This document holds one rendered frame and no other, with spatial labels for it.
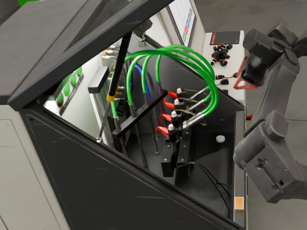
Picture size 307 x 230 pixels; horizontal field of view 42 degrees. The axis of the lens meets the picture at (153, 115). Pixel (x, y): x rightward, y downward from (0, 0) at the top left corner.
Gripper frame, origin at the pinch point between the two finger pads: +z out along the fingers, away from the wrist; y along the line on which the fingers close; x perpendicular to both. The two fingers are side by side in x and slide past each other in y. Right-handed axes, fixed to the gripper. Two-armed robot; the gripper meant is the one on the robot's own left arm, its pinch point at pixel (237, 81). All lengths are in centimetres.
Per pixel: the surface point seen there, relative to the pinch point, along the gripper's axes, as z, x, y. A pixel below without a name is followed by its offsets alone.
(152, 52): 10.9, -26.3, -0.9
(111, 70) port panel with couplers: 51, -30, -17
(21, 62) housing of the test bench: 23, -58, 20
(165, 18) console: 31, -23, -40
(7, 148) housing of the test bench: 33, -49, 41
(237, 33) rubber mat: 57, 24, -91
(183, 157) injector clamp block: 37.6, 7.1, 10.7
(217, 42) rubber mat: 61, 16, -79
